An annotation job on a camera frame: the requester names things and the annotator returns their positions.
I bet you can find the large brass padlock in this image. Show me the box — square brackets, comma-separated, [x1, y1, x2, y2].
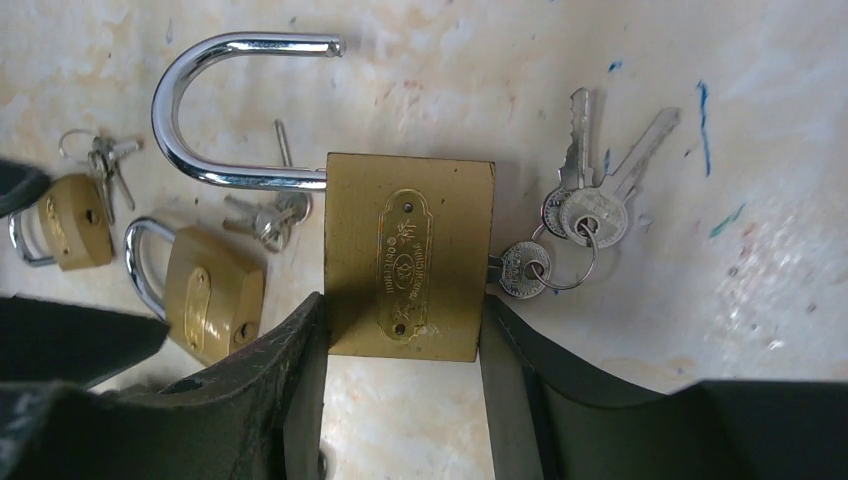
[124, 217, 265, 366]

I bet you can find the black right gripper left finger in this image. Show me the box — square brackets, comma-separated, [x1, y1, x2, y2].
[1, 292, 328, 479]

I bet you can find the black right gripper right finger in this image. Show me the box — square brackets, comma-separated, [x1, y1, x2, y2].
[479, 295, 847, 479]

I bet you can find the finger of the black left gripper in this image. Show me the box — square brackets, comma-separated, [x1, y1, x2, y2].
[0, 158, 52, 217]
[1, 296, 169, 388]

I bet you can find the small silver key pair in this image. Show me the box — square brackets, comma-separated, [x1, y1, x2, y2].
[58, 128, 143, 226]

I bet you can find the long-shackle brass padlock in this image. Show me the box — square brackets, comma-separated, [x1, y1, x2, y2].
[8, 173, 114, 271]

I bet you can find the small brass padlock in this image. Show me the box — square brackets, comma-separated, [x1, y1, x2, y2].
[151, 32, 496, 362]

